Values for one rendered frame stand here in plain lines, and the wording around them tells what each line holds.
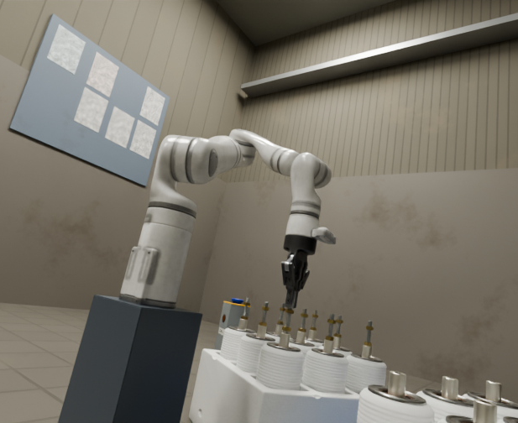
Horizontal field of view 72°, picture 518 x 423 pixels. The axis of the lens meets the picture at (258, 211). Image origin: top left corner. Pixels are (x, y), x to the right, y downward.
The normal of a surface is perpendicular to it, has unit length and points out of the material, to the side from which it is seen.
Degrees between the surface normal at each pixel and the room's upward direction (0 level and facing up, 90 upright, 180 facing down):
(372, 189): 90
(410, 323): 90
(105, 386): 90
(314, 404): 90
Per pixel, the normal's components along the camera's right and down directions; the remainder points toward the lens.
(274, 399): 0.44, -0.14
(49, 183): 0.81, 0.01
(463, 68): -0.56, -0.29
